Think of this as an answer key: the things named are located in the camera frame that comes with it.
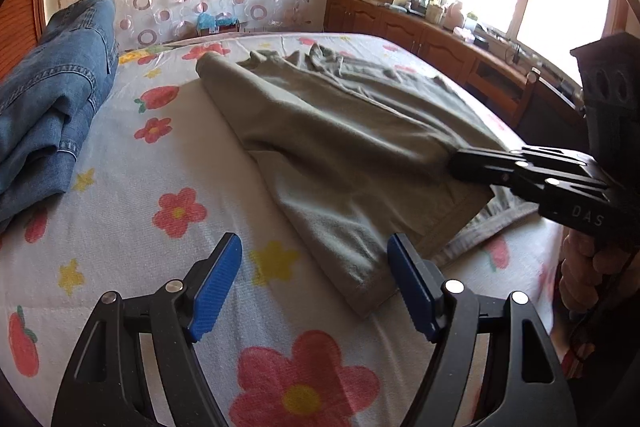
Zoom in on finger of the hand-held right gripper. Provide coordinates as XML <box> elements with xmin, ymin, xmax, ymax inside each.
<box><xmin>509</xmin><ymin>146</ymin><xmax>593</xmax><ymax>168</ymax></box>
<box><xmin>449</xmin><ymin>148</ymin><xmax>608</xmax><ymax>208</ymax></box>

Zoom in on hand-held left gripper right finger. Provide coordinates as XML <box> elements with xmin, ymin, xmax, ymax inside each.
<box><xmin>387</xmin><ymin>232</ymin><xmax>573</xmax><ymax>427</ymax></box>

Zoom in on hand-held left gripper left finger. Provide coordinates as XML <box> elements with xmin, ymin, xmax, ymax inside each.
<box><xmin>50</xmin><ymin>232</ymin><xmax>243</xmax><ymax>427</ymax></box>

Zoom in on grey pants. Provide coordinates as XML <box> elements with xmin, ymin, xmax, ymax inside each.
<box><xmin>195</xmin><ymin>43</ymin><xmax>542</xmax><ymax>319</ymax></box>

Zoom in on person's right hand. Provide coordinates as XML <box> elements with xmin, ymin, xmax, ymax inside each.
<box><xmin>557</xmin><ymin>231</ymin><xmax>628</xmax><ymax>314</ymax></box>

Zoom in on wooden sideboard cabinet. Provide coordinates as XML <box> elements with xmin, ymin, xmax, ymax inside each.
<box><xmin>324</xmin><ymin>0</ymin><xmax>588</xmax><ymax>130</ymax></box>

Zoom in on white flower print bed sheet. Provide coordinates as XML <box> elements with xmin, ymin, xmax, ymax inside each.
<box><xmin>0</xmin><ymin>32</ymin><xmax>568</xmax><ymax>427</ymax></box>

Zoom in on person's dark clothing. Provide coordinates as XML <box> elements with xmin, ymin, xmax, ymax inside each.
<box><xmin>547</xmin><ymin>302</ymin><xmax>640</xmax><ymax>388</ymax></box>

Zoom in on colourful floral blanket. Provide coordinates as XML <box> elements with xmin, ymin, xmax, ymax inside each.
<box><xmin>119</xmin><ymin>43</ymin><xmax>201</xmax><ymax>65</ymax></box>

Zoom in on blue jeans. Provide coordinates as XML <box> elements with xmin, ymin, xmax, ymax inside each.
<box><xmin>0</xmin><ymin>0</ymin><xmax>121</xmax><ymax>234</ymax></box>

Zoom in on blue plastic bag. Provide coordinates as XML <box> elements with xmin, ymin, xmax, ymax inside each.
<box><xmin>196</xmin><ymin>12</ymin><xmax>242</xmax><ymax>36</ymax></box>

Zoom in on wooden slatted wardrobe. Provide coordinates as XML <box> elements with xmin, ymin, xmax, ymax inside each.
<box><xmin>0</xmin><ymin>0</ymin><xmax>51</xmax><ymax>68</ymax></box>

